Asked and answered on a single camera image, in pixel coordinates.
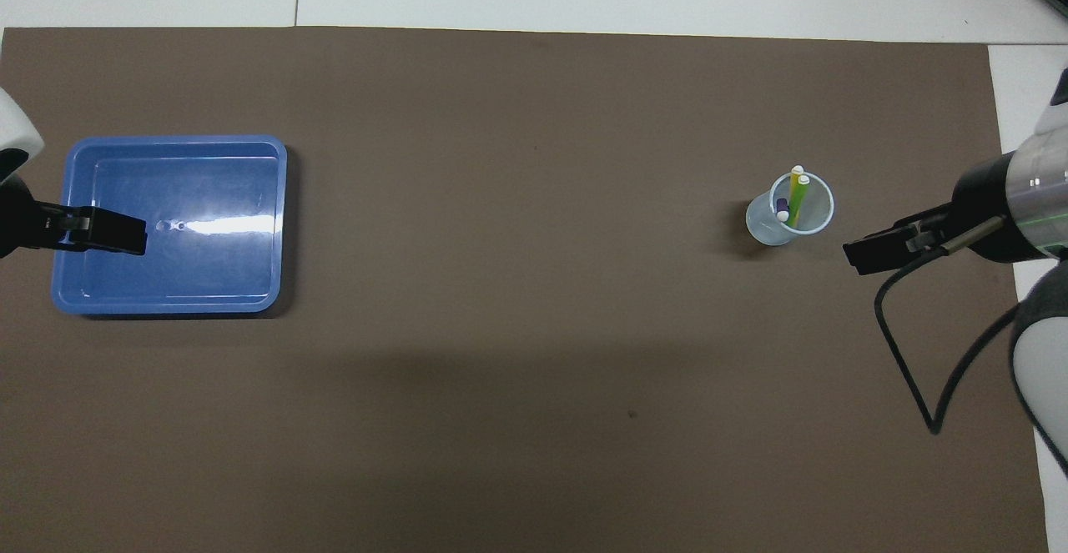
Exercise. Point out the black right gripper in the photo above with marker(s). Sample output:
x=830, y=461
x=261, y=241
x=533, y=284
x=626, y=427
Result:
x=980, y=211

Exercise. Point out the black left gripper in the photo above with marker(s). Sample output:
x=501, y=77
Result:
x=17, y=223

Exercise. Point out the green marker pen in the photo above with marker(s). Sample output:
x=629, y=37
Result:
x=799, y=198

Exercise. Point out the purple marker pen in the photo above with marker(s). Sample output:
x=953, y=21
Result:
x=782, y=208

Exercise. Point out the yellow marker pen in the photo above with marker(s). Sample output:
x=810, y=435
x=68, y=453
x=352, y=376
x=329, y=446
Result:
x=795, y=182

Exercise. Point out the blue plastic tray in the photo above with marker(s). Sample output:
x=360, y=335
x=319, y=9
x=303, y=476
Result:
x=209, y=278

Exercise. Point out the translucent plastic cup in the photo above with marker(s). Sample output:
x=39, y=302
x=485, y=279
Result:
x=763, y=228

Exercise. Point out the brown table mat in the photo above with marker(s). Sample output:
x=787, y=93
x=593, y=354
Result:
x=534, y=369

